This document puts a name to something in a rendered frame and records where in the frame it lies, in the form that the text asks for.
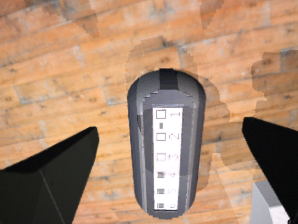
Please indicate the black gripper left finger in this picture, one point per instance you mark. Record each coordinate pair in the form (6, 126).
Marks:
(47, 187)

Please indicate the dark grey switch control unit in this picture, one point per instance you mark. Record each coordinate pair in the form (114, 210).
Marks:
(166, 117)

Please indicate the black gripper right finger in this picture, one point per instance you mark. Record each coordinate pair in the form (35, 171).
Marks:
(275, 149)

